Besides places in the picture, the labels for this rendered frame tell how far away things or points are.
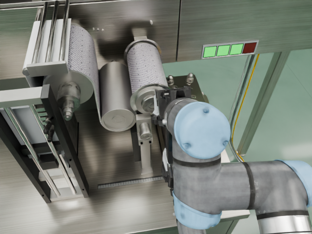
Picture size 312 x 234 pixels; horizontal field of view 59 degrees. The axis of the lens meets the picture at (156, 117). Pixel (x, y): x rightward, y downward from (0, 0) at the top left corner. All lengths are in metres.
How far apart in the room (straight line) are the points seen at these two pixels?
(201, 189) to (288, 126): 2.33
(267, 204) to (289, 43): 1.05
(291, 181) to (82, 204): 0.83
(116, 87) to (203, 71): 2.11
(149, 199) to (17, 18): 0.81
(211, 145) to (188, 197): 0.09
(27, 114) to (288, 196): 0.64
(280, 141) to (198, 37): 1.58
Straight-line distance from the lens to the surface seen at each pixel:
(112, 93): 0.98
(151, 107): 0.92
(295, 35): 1.41
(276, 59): 1.72
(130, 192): 1.13
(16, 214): 1.20
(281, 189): 0.46
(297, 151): 2.59
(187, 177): 0.42
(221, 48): 1.27
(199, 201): 0.43
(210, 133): 0.38
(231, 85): 2.94
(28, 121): 0.84
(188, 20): 1.16
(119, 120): 0.98
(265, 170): 0.46
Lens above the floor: 1.91
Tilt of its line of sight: 49 degrees down
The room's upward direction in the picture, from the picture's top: straight up
